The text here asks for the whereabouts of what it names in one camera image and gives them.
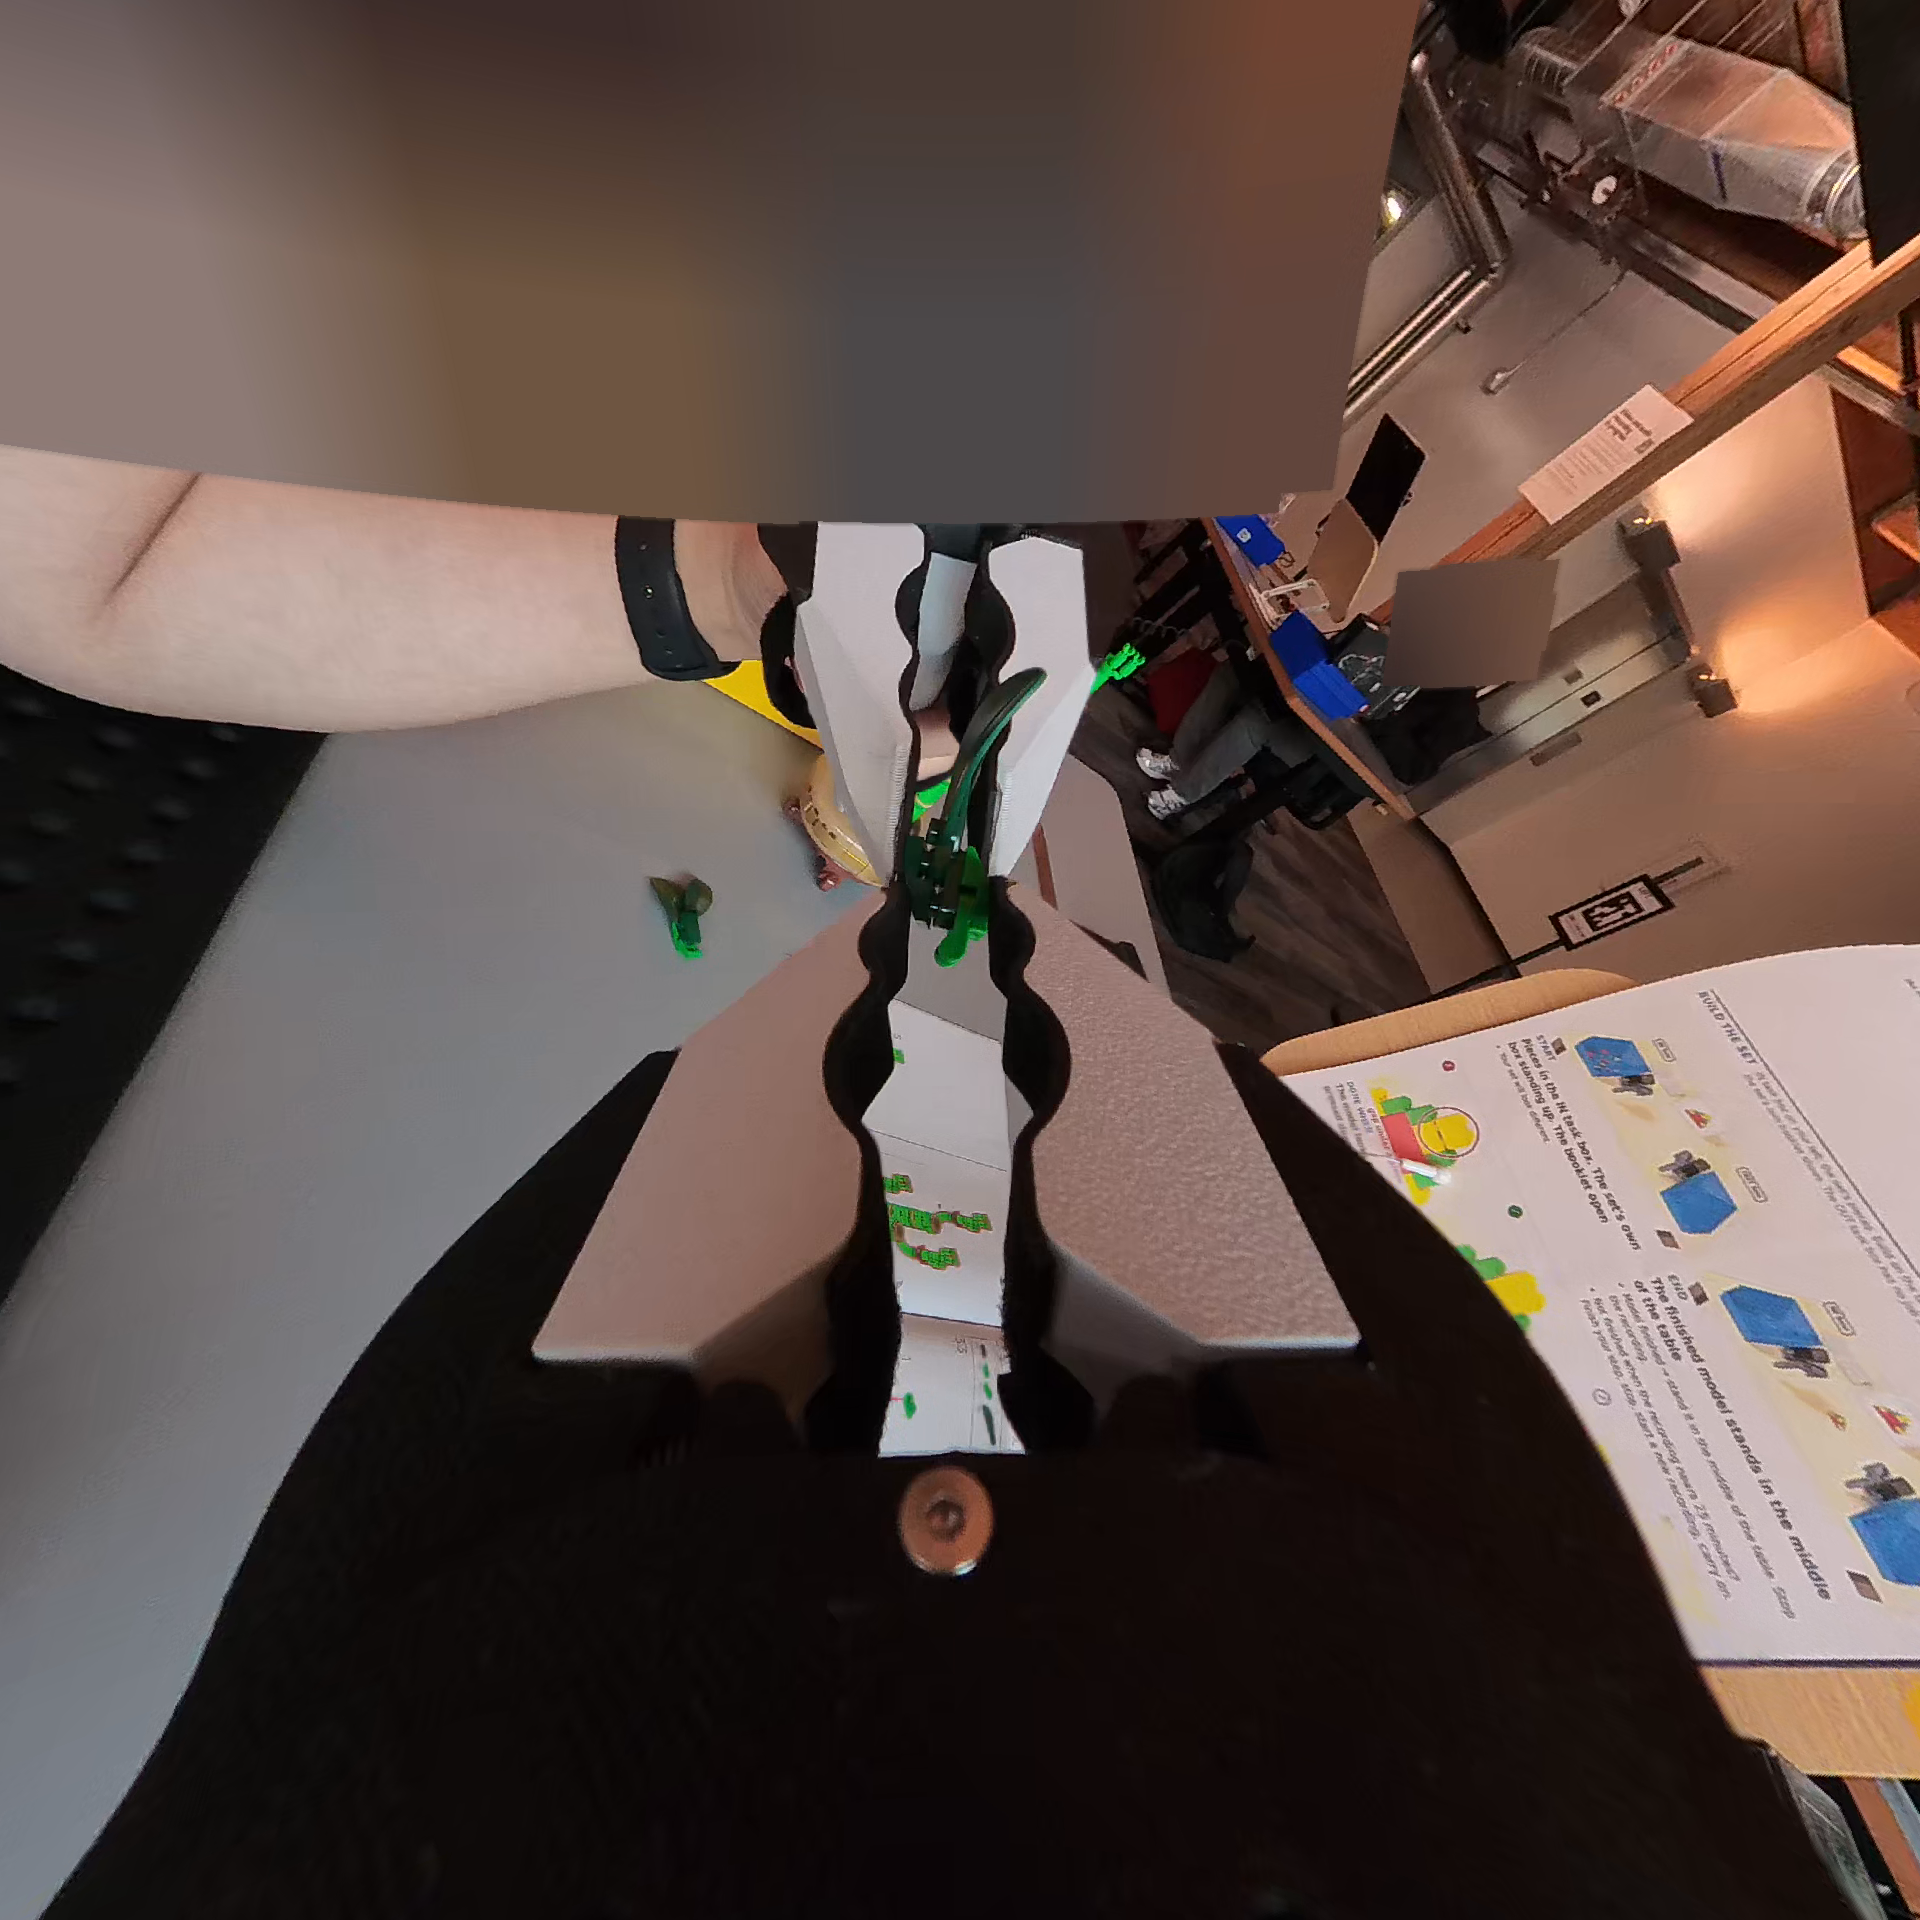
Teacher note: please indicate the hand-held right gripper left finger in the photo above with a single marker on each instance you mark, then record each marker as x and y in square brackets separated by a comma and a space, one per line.
[705, 1200]

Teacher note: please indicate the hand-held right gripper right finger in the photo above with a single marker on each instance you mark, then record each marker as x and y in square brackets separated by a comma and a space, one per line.
[1184, 1200]

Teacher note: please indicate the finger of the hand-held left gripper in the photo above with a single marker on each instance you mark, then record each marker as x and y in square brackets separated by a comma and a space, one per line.
[856, 674]
[1042, 629]

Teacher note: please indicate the green lego leaf assembly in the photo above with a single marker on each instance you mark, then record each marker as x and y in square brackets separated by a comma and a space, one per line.
[944, 861]

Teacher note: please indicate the lego plant with tan pot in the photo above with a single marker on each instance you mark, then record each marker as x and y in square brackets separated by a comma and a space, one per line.
[840, 826]

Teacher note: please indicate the lego instruction booklet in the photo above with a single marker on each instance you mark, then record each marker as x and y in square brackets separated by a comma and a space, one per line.
[944, 1171]

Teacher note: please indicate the small green lego piece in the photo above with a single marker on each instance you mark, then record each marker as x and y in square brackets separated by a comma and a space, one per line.
[686, 908]

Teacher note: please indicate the person's left hand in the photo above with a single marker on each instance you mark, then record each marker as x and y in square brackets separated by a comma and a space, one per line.
[750, 592]

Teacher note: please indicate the black wristband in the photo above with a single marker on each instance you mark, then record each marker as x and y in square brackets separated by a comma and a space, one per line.
[660, 600]

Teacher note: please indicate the blue storage bin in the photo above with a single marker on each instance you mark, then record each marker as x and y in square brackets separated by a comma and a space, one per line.
[1332, 691]
[1299, 643]
[1243, 537]

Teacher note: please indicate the long wooden table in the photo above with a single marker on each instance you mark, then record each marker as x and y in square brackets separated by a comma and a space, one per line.
[1319, 744]

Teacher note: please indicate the dark backpack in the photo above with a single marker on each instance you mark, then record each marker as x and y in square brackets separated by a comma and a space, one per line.
[1201, 900]

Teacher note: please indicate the wooden board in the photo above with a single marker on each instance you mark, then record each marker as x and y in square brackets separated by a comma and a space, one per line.
[1440, 1020]

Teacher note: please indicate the tablet on stand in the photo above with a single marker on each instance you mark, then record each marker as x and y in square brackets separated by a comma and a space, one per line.
[1383, 481]

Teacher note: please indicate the printed instruction sheet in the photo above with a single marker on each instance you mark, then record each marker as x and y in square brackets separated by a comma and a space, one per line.
[1695, 1200]

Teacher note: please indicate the metal pipes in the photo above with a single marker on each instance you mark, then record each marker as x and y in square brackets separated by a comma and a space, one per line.
[1464, 225]

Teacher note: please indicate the white paper notice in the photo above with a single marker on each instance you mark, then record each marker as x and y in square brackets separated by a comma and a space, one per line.
[1604, 451]

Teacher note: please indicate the black studded floor mat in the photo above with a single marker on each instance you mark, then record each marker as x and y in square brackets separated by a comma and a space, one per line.
[105, 900]

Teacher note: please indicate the wooden beam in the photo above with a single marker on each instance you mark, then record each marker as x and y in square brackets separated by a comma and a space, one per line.
[1770, 345]

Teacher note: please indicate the small wall marker tag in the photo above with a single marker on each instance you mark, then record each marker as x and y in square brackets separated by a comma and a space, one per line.
[1612, 915]

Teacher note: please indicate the silver ventilation duct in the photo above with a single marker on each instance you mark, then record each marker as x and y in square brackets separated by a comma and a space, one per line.
[1695, 118]

